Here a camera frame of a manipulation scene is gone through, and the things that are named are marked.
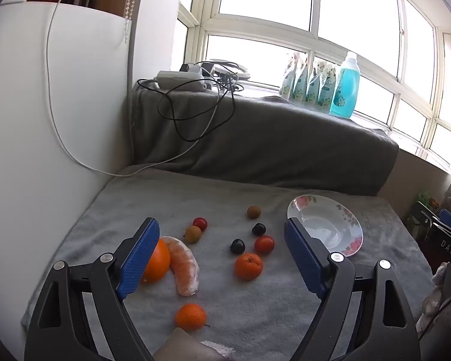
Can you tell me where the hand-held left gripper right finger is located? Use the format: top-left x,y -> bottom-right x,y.
284,217 -> 422,361

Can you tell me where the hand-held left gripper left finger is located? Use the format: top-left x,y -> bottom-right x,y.
24,217 -> 161,361

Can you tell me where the large orange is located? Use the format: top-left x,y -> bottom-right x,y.
141,238 -> 171,284

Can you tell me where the white floral plate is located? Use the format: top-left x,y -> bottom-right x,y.
287,194 -> 364,257

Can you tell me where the peeled pomelo segment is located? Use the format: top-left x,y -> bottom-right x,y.
160,236 -> 201,296

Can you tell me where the small tangerine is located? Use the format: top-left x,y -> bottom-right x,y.
234,253 -> 264,281
175,303 -> 207,332

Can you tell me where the person's right hand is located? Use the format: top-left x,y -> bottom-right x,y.
416,262 -> 451,338

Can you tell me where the beige cloth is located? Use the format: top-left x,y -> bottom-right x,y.
154,327 -> 235,361

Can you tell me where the dark grey fleece blanket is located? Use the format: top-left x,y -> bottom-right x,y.
130,81 -> 400,197

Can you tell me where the white cabinet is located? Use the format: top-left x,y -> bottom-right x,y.
0,0 -> 148,347

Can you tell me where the blue detergent bottle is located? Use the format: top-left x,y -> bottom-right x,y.
329,51 -> 361,118

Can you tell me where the green floral refill pouch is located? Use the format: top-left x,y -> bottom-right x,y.
279,53 -> 298,100
292,54 -> 309,103
305,60 -> 323,106
317,63 -> 338,113

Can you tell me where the white power strip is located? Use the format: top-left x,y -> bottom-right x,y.
154,69 -> 208,91

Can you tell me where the round white black device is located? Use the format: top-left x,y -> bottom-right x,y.
208,59 -> 251,82

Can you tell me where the black cable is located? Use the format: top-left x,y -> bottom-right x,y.
137,60 -> 245,143

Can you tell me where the white cable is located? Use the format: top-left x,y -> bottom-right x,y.
46,0 -> 235,177

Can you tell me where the white window frame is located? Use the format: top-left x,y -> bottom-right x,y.
176,0 -> 451,174

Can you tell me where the white bead chain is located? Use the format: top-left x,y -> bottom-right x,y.
122,0 -> 143,44

